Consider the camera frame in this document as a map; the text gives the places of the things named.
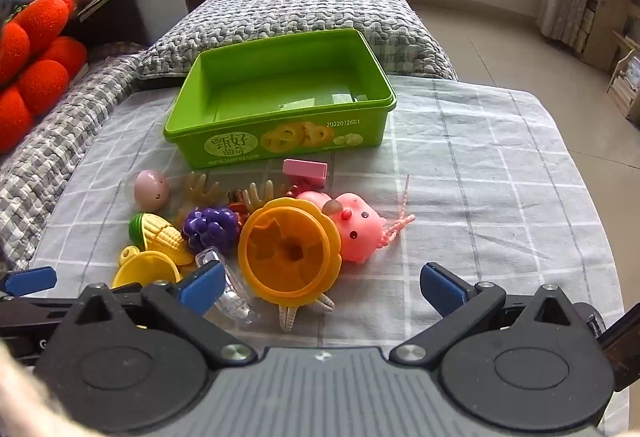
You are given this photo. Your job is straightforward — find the beige plastic claw toy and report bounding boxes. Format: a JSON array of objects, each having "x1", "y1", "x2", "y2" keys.
[{"x1": 277, "y1": 292, "x2": 335, "y2": 334}]

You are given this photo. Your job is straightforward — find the yellow toy corn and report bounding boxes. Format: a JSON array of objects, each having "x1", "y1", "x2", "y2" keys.
[{"x1": 128, "y1": 212, "x2": 195, "y2": 265}]

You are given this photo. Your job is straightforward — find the orange plastic funnel toy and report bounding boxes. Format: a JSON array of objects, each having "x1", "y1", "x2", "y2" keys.
[{"x1": 237, "y1": 197, "x2": 342, "y2": 303}]

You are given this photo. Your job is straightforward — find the clear plastic toy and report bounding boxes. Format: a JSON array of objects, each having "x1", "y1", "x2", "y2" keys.
[{"x1": 196, "y1": 247, "x2": 261, "y2": 328}]

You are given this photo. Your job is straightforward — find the purple toy grapes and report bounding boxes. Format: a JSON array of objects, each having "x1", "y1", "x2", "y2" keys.
[{"x1": 181, "y1": 206, "x2": 240, "y2": 254}]

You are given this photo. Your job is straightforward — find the pink clear capsule egg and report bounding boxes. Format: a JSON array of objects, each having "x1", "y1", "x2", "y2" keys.
[{"x1": 134, "y1": 170, "x2": 173, "y2": 213}]

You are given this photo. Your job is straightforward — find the grey patchwork quilt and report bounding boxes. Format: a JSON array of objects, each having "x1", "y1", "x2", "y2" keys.
[{"x1": 0, "y1": 42, "x2": 151, "y2": 268}]

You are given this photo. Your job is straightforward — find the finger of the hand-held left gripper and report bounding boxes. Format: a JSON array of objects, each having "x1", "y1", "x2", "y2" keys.
[{"x1": 0, "y1": 267, "x2": 58, "y2": 296}]

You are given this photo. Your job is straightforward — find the person's left forearm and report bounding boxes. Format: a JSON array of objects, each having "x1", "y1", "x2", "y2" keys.
[{"x1": 0, "y1": 344, "x2": 71, "y2": 437}]

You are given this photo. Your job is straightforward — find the brown orange toy figure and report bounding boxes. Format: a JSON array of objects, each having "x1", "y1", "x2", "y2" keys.
[{"x1": 227, "y1": 188, "x2": 251, "y2": 218}]

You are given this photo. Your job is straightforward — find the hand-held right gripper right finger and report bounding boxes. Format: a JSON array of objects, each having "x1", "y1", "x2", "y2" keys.
[{"x1": 390, "y1": 262, "x2": 583, "y2": 368}]

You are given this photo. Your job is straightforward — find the small yellow funnel toy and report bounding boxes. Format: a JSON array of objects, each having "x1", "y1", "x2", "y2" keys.
[{"x1": 111, "y1": 244, "x2": 196, "y2": 290}]

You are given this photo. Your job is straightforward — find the grey checked cloth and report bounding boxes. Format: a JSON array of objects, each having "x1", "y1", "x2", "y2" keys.
[{"x1": 30, "y1": 77, "x2": 631, "y2": 437}]

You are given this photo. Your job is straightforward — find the green plastic box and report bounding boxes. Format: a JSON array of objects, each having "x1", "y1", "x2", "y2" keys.
[{"x1": 163, "y1": 28, "x2": 397, "y2": 169}]

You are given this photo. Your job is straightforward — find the wooden shelf unit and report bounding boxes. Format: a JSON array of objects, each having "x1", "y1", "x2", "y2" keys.
[{"x1": 582, "y1": 0, "x2": 640, "y2": 118}]

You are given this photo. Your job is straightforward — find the orange plush cushion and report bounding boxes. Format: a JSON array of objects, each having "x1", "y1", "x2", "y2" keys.
[{"x1": 0, "y1": 0, "x2": 88, "y2": 153}]

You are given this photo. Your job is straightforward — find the pink rubber pig toy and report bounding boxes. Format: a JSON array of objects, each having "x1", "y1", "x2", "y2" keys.
[{"x1": 295, "y1": 190, "x2": 386, "y2": 263}]

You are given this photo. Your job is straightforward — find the pink segmented plastic toy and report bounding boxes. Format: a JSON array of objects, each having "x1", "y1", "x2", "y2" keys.
[{"x1": 375, "y1": 174, "x2": 417, "y2": 250}]

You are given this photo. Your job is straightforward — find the grey quilted cushion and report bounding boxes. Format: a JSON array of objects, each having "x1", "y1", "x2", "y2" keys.
[{"x1": 137, "y1": 0, "x2": 458, "y2": 90}]

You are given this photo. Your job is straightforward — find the pink block toy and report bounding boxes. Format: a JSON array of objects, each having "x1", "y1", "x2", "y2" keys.
[{"x1": 282, "y1": 158, "x2": 328, "y2": 190}]

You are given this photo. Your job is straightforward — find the grey fabric armrest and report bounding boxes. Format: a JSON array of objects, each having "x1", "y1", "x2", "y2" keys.
[{"x1": 65, "y1": 0, "x2": 190, "y2": 50}]

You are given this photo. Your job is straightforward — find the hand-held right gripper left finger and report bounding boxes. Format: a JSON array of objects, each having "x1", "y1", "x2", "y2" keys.
[{"x1": 72, "y1": 261, "x2": 258, "y2": 370}]

